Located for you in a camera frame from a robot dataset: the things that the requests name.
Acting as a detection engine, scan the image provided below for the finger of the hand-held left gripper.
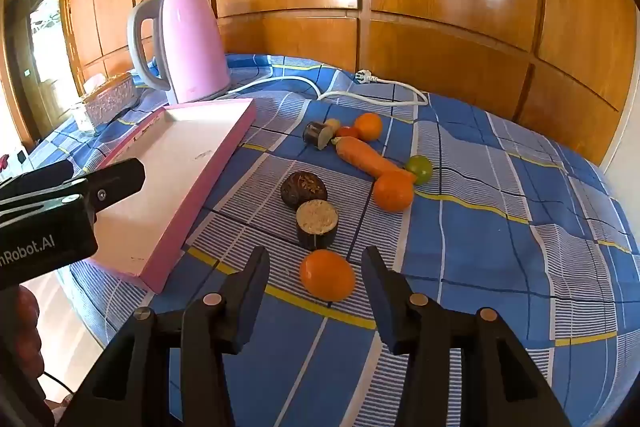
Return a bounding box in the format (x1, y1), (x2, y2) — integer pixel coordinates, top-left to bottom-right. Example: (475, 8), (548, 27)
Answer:
(65, 158), (146, 220)
(0, 160), (77, 202)

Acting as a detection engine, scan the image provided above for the green lime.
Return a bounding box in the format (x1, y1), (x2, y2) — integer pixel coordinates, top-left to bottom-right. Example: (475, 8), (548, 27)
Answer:
(405, 155), (434, 185)

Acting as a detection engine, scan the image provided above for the silver patterned tissue box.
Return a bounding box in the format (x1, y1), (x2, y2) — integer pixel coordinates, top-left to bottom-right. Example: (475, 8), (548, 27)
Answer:
(82, 74), (138, 125)

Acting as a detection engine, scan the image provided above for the dark passion fruit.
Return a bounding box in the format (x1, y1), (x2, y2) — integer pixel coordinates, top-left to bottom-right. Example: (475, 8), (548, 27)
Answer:
(280, 171), (329, 210)

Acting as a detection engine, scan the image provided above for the small dark eggplant piece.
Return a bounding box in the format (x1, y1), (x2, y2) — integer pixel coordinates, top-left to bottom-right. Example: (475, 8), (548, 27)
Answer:
(302, 121), (333, 150)

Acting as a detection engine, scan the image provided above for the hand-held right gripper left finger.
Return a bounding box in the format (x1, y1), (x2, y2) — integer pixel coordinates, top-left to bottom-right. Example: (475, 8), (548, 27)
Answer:
(59, 246), (271, 427)

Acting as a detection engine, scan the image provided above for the large dark eggplant piece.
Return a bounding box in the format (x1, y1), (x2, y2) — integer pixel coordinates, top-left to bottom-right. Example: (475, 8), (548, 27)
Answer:
(295, 200), (339, 251)

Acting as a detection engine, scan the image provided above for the pink electric kettle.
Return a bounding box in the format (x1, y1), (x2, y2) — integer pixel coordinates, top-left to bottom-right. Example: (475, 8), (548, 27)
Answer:
(127, 0), (232, 105)

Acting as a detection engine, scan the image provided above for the white power cord with plug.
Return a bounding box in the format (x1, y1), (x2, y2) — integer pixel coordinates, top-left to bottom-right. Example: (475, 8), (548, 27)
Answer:
(225, 69), (430, 108)

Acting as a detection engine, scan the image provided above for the carrot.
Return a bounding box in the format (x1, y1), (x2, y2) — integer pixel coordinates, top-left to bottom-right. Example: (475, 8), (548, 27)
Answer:
(335, 138), (417, 182)

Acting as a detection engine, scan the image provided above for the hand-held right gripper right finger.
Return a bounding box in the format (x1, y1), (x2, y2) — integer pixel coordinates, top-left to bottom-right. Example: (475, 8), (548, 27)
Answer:
(361, 246), (571, 427)

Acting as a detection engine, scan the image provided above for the orange with stem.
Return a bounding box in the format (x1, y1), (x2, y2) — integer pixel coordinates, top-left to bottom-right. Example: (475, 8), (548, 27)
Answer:
(354, 112), (384, 142)

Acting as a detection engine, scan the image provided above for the person's left hand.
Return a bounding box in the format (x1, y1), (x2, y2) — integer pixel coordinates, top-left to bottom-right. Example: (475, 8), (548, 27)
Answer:
(15, 284), (47, 383)

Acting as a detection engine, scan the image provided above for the wooden door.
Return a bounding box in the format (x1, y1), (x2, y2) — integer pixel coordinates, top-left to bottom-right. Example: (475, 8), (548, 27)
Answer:
(5, 0), (76, 142)

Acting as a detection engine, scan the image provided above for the pink rimmed white tray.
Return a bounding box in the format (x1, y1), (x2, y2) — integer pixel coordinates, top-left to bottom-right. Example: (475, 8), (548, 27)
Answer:
(82, 98), (257, 295)

